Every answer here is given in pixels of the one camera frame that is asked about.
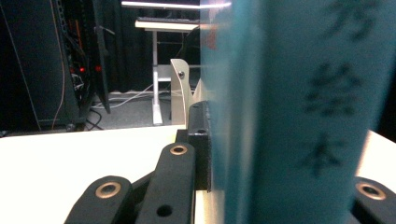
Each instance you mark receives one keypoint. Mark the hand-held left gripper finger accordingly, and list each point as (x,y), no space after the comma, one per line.
(201,149)

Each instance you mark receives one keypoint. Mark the white book rack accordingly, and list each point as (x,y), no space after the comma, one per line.
(179,93)

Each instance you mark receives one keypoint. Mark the colourful animal picture book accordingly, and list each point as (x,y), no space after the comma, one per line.
(295,124)

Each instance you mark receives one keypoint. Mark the black equipment rack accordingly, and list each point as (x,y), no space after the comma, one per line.
(37,62)

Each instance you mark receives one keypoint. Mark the white desk frame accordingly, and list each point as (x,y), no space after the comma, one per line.
(156,77)

